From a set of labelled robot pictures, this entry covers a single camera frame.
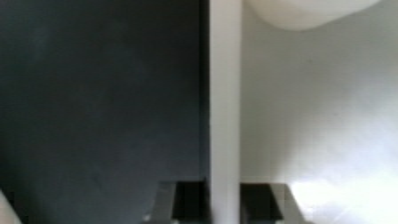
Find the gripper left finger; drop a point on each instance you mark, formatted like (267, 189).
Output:
(180, 204)

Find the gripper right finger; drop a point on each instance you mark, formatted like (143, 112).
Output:
(269, 205)

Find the white square table top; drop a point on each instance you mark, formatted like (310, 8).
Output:
(305, 114)

